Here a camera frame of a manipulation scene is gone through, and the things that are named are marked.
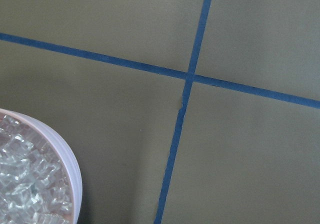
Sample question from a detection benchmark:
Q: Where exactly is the pink bowl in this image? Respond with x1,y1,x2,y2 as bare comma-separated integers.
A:
0,109,83,224

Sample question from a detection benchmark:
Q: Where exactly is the pile of clear ice cubes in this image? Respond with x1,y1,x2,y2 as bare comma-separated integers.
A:
0,113,73,224

